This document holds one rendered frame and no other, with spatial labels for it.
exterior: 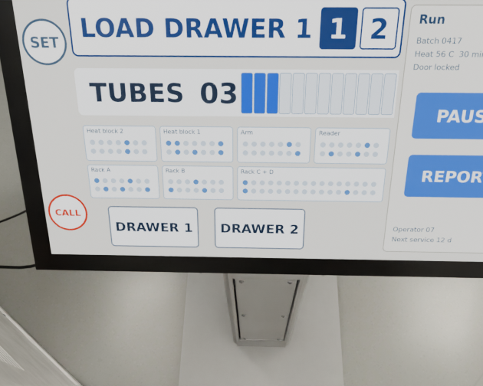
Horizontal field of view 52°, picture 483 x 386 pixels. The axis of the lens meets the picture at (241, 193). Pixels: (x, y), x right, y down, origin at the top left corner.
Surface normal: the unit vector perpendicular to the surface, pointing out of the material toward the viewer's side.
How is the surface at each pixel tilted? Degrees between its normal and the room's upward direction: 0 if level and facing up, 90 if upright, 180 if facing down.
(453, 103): 50
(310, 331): 5
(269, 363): 3
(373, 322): 0
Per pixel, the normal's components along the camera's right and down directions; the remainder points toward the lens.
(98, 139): -0.04, 0.37
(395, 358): -0.02, -0.48
